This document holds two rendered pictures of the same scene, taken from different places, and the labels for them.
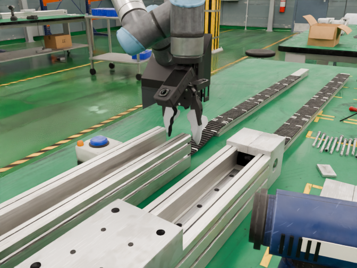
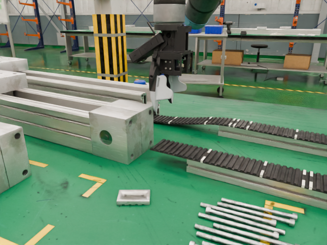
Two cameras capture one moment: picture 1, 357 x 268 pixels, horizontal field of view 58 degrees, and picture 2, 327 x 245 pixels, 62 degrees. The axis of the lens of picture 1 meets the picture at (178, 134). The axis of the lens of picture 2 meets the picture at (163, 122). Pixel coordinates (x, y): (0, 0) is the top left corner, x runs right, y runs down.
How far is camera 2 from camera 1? 98 cm
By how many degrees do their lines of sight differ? 76
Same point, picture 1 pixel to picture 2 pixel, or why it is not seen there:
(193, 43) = (154, 9)
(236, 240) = (33, 141)
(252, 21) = not seen: outside the picture
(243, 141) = (116, 103)
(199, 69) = (176, 41)
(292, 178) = (118, 171)
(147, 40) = (188, 13)
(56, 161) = not seen: hidden behind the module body
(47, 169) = not seen: hidden behind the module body
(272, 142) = (111, 113)
